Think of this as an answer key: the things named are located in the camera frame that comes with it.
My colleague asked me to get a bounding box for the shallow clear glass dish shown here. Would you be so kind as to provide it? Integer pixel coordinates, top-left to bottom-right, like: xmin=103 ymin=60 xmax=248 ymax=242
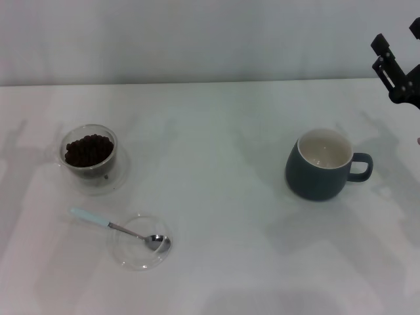
xmin=107 ymin=213 xmax=174 ymax=272

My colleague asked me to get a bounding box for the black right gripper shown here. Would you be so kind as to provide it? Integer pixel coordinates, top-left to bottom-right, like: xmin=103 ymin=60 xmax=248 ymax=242
xmin=370 ymin=18 xmax=420 ymax=110

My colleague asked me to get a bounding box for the double-wall clear glass cup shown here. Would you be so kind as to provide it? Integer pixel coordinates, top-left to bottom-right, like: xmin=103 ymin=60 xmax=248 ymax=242
xmin=58 ymin=123 xmax=118 ymax=180

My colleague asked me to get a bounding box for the dark teal ceramic mug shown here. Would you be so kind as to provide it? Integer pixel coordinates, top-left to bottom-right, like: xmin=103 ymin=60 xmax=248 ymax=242
xmin=284 ymin=128 xmax=374 ymax=201

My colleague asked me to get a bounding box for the clear glass saucer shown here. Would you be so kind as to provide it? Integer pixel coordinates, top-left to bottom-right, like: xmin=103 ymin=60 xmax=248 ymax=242
xmin=45 ymin=146 xmax=131 ymax=198

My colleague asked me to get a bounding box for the blue-handled metal spoon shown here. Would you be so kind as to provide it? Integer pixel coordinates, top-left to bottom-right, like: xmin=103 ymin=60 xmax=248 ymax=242
xmin=70 ymin=206 xmax=172 ymax=253

